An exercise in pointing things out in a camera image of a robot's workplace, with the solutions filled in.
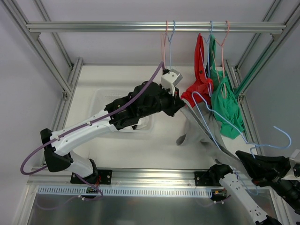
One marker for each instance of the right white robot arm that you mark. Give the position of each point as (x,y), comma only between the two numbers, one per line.
(254,213)

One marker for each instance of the aluminium frame right post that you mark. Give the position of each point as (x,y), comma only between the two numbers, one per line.
(263,45)

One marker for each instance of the white slotted cable duct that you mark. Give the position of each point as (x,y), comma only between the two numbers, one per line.
(127,191)

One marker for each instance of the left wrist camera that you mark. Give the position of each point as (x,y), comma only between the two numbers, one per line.
(170,79)

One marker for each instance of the aluminium frame post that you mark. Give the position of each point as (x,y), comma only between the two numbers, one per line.
(20,20)
(263,45)

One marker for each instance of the aluminium frame left post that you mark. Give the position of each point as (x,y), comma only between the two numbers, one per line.
(20,20)

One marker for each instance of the grey tank top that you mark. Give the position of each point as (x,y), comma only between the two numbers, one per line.
(202,130)

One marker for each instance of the green tank top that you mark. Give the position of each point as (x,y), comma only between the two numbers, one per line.
(226,110)

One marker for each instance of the pink hanger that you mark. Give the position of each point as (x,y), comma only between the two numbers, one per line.
(223,86)
(163,38)

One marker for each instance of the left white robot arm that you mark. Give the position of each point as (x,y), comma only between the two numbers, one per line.
(59,145)

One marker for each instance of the white plastic basket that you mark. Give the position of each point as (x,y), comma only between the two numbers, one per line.
(104,96)

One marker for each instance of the aluminium front rail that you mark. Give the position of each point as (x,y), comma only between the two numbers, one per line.
(132,177)

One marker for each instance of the red tank top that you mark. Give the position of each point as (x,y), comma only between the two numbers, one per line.
(203,84)

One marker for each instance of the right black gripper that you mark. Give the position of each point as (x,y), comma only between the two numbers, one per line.
(281,169)

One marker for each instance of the aluminium hanging rail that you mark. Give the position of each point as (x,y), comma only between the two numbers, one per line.
(62,27)

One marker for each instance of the white tank top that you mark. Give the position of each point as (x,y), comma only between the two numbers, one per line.
(142,123)

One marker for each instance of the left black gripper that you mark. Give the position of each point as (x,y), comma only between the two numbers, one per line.
(173,103)

